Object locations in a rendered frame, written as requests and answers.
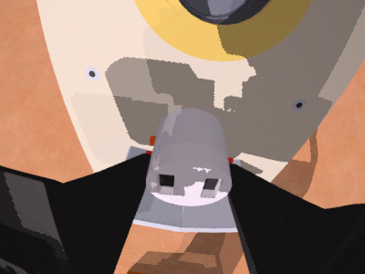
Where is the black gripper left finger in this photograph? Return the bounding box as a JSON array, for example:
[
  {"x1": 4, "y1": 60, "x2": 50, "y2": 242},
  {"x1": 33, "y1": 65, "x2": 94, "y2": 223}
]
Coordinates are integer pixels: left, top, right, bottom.
[{"x1": 0, "y1": 153, "x2": 151, "y2": 274}]

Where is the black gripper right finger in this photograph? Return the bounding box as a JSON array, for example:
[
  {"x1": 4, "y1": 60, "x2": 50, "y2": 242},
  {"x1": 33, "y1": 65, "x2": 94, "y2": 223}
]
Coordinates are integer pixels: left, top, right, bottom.
[{"x1": 227, "y1": 163, "x2": 365, "y2": 274}]

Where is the cream service panel box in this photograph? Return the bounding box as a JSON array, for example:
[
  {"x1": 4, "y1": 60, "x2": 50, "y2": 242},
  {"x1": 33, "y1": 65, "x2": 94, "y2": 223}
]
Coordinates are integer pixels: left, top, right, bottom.
[{"x1": 36, "y1": 0, "x2": 365, "y2": 182}]

